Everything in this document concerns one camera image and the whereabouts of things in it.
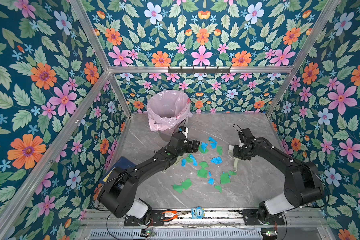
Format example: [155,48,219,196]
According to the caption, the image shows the green paper scrap bottom left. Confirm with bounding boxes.
[173,179,193,194]

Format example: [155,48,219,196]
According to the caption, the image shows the orange handled pliers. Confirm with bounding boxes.
[160,210,191,223]

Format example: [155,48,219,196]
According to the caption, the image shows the green paper scrap right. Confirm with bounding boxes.
[220,171,237,185]

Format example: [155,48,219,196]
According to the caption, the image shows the black wall hook rail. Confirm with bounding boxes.
[167,66,231,75]

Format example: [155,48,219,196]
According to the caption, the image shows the light green hand brush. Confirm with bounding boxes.
[229,145,239,173]

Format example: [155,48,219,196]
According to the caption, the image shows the blue crumpled paper scrap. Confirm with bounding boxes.
[211,157,223,165]

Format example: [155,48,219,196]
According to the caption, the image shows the green scrap strip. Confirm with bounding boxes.
[216,146,223,156]

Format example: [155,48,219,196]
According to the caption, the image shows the large green paper scrap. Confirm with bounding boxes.
[197,162,209,178]

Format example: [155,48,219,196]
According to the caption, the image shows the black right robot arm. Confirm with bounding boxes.
[230,128,325,224]

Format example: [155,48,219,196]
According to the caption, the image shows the light green dustpan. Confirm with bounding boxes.
[170,158,183,167]

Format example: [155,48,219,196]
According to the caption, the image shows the blue book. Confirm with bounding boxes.
[99,155,137,185]

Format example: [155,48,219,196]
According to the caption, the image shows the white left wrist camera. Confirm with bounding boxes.
[178,126,189,137]

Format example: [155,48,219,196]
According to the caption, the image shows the metal mesh trash bin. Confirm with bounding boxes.
[159,118,188,142]

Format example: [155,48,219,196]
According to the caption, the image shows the green blue scrap upper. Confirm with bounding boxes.
[199,143,209,154]

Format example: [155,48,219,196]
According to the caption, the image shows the blue paper scrap top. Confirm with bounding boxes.
[208,137,218,149]

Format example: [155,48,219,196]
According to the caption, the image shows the pink plastic bin liner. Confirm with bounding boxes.
[146,90,193,141]

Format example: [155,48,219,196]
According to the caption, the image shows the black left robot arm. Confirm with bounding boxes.
[97,132,200,226]

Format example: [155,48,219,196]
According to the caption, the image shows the blue owl figurine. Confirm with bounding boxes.
[191,207,205,219]

